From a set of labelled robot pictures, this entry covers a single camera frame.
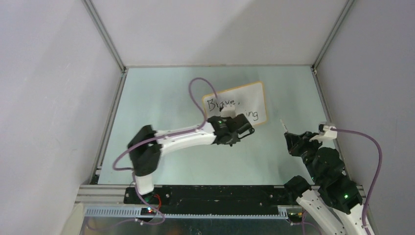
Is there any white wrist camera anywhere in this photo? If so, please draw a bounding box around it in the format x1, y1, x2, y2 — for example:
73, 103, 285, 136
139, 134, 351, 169
309, 122, 338, 142
220, 104, 236, 118

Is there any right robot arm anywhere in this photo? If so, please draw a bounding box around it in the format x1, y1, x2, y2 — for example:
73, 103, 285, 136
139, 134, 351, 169
284, 125, 374, 235

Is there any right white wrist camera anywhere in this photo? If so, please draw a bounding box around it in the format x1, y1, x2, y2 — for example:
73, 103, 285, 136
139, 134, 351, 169
309, 122, 338, 142

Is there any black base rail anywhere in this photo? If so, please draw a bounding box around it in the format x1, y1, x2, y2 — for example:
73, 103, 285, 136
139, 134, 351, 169
123, 185, 298, 215

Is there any yellow framed whiteboard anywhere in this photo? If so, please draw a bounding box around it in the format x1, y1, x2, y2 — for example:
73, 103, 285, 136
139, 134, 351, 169
202, 81, 268, 126

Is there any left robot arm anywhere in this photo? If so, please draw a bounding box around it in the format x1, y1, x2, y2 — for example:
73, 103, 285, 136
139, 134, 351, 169
127, 114, 255, 204

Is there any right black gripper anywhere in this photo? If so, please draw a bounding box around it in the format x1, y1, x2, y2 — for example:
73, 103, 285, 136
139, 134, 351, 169
284, 130, 323, 182

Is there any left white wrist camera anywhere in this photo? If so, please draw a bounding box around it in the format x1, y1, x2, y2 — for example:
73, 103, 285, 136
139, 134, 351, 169
220, 104, 236, 118

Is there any white perforated cable tray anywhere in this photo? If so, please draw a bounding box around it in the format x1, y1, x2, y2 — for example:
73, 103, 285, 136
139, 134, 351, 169
85, 206, 288, 219

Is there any silver whiteboard marker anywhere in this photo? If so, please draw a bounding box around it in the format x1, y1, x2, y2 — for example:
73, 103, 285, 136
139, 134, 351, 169
279, 119, 288, 133

